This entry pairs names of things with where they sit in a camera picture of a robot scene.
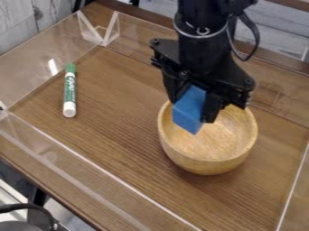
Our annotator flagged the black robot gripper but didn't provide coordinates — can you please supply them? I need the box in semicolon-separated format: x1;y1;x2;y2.
150;30;255;123

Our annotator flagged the blue foam block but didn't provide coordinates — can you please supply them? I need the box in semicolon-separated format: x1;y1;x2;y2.
171;86;206;134

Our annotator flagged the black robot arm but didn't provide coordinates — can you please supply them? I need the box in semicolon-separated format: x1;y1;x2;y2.
150;0;261;123

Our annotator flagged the brown wooden bowl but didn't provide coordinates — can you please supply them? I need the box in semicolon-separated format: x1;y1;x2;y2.
156;101;258;175

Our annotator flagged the green dry-erase marker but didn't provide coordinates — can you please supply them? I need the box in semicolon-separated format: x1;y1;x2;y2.
63;63;77;118

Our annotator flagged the clear acrylic tray wall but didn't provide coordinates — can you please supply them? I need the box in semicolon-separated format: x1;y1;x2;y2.
0;5;309;231

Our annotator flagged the black metal table bracket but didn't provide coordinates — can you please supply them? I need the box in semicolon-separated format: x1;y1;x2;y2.
26;188;69;231

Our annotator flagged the black cable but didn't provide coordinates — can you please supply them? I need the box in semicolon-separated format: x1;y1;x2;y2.
0;203;57;231

